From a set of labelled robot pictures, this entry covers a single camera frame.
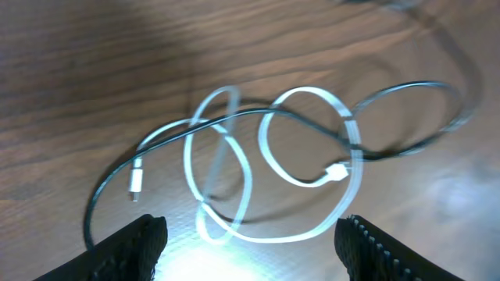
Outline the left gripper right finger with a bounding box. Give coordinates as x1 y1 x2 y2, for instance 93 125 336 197
334 215 461 281

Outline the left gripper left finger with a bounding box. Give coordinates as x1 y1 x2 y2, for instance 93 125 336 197
35 215 168 281

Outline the black usb cable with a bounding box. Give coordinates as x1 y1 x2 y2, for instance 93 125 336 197
82 80 476 251

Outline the white usb cable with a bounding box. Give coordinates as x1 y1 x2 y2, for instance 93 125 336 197
128 85 364 246

